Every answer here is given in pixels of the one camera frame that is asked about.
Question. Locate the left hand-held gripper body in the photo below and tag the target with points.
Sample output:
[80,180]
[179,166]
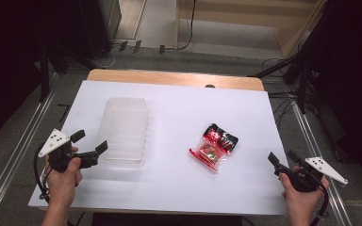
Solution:
[56,157]

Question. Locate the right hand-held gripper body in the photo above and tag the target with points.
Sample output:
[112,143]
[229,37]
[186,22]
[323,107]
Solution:
[308,179]

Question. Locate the clear plastic container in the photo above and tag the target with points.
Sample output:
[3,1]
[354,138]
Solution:
[124,132]

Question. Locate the red and black snack packet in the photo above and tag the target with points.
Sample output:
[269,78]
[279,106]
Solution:
[215,147]

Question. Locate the person's right hand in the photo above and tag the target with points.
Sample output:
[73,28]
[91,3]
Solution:
[300,201]

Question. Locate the person's left hand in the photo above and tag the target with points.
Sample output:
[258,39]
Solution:
[63,185]

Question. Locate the black hex key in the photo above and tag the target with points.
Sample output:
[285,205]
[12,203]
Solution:
[65,110]

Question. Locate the black metal stand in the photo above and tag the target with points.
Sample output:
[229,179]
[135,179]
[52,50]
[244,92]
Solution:
[44,75]
[302,88]

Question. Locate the white table sheet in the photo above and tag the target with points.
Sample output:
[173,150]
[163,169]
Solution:
[176,188]

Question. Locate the black curtain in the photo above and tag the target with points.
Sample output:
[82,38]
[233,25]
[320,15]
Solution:
[9,62]
[352,78]

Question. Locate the dark cabinet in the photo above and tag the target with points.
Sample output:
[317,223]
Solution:
[102,22]

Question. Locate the light wooden platform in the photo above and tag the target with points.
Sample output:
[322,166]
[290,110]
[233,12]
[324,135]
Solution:
[232,19]

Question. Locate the metal floor rail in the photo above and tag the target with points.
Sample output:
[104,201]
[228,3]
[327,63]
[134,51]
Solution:
[310,141]
[19,153]

